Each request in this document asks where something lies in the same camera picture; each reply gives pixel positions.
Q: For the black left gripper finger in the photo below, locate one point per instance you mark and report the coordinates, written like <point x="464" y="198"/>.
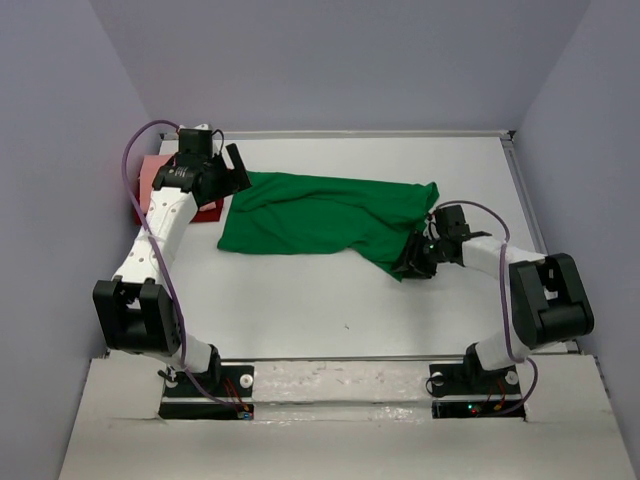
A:
<point x="234" y="181"/>
<point x="235" y="157"/>

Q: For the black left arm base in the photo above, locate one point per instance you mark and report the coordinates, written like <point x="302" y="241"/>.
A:
<point x="229" y="399"/>

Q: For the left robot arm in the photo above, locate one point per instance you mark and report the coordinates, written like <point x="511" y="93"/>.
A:
<point x="138" y="308"/>

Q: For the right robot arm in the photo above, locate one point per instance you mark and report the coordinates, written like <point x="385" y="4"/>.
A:
<point x="542" y="297"/>

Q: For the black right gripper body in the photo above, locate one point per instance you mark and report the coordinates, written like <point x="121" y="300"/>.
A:
<point x="433" y="251"/>

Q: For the pink t shirt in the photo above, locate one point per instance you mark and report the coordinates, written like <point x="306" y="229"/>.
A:
<point x="149" y="168"/>

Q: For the dark red t shirt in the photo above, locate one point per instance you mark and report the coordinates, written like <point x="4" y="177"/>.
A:
<point x="211" y="212"/>

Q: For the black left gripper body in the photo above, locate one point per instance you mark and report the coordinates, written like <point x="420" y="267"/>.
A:
<point x="219" y="173"/>

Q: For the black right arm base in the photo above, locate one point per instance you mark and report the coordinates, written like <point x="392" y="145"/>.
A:
<point x="456" y="397"/>

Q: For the green t shirt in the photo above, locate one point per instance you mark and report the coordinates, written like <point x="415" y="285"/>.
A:
<point x="289" y="214"/>

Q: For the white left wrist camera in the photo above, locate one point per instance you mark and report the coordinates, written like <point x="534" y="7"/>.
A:
<point x="200" y="127"/>

